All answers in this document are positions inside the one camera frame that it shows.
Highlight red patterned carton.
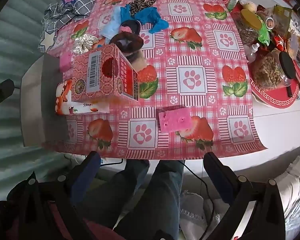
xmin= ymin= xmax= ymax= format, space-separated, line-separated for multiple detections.
xmin=71 ymin=43 xmax=140 ymax=103

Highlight black lid nut jar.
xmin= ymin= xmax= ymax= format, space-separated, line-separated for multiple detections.
xmin=251 ymin=48 xmax=297 ymax=91

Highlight green snack packet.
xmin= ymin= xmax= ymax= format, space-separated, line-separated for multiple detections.
xmin=256 ymin=15 xmax=272 ymax=45

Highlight red round tray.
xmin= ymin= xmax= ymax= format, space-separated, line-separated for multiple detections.
xmin=222 ymin=0 xmax=300 ymax=109

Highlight light blue fluffy cloth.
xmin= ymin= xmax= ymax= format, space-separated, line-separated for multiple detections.
xmin=100 ymin=6 xmax=122 ymax=39

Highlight leopard print scrunchie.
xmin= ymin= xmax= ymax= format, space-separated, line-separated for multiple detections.
xmin=128 ymin=0 xmax=158 ymax=16

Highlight person's left leg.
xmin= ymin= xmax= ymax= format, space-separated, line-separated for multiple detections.
xmin=76 ymin=159 xmax=150 ymax=230

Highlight white quilted cushion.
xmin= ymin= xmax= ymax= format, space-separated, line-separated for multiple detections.
xmin=275 ymin=152 xmax=300 ymax=240

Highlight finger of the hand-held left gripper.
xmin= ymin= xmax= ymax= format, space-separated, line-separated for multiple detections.
xmin=0 ymin=79 xmax=15 ymax=111

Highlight white dropper bottle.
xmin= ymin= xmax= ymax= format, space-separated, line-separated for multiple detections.
xmin=246 ymin=43 xmax=261 ymax=63

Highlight polka dot white cloth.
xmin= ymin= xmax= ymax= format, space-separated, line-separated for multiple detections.
xmin=72 ymin=34 xmax=100 ymax=55

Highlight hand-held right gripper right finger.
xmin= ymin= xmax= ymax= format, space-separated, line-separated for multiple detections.
xmin=202 ymin=152 xmax=287 ymax=240

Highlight grey storage box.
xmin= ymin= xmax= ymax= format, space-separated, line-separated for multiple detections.
xmin=20 ymin=52 xmax=74 ymax=148

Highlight pink strawberry print tablecloth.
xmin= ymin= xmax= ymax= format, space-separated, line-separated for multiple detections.
xmin=41 ymin=0 xmax=268 ymax=160

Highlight pale green curtain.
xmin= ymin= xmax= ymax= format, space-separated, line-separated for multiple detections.
xmin=0 ymin=0 xmax=75 ymax=203

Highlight red snack packet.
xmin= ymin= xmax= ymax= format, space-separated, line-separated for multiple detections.
xmin=272 ymin=35 xmax=287 ymax=52

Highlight yellow lid seed jar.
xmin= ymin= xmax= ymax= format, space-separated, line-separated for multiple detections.
xmin=235 ymin=9 xmax=263 ymax=47

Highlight person's legs in jeans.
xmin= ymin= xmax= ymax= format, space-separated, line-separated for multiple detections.
xmin=112 ymin=159 xmax=185 ymax=240

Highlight grey plaid star blanket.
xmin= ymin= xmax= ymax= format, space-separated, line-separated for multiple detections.
xmin=38 ymin=0 xmax=100 ymax=53

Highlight pink black scrunchie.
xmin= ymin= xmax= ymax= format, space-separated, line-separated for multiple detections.
xmin=118 ymin=21 xmax=141 ymax=35

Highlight bright pink sponge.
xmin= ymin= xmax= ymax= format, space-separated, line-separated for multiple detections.
xmin=158 ymin=107 xmax=191 ymax=132

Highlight clear small jar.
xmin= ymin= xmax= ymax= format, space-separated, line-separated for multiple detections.
xmin=256 ymin=10 xmax=276 ymax=30

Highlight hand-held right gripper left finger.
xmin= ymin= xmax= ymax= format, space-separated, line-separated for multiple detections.
xmin=5 ymin=151 xmax=102 ymax=240

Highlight beige soft cloth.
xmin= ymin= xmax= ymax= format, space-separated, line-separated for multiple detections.
xmin=126 ymin=51 xmax=147 ymax=72

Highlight brown scrunchie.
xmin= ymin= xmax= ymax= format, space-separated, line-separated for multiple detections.
xmin=109 ymin=33 xmax=144 ymax=53

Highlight black cable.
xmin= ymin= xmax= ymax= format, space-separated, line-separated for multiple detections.
xmin=177 ymin=160 xmax=215 ymax=230

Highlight green white tube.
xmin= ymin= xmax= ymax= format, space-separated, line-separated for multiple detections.
xmin=227 ymin=0 xmax=241 ymax=12

